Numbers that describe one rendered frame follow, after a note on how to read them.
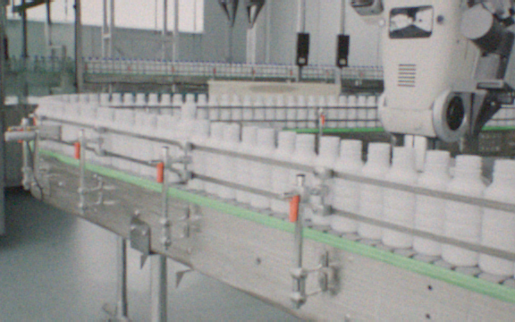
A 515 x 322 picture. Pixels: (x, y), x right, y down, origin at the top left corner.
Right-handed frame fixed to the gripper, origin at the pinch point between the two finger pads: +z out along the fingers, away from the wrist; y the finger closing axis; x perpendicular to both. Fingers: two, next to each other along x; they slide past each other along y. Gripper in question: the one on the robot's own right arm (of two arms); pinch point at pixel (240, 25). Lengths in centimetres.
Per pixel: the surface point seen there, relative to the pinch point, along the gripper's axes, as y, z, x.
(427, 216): 18, 34, 71
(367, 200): 18, 33, 59
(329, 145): 16, 25, 48
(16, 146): -114, 89, -489
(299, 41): -428, -29, -421
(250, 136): 15.9, 25.6, 24.4
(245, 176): 17.2, 34.3, 24.6
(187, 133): 17.1, 27.0, 1.9
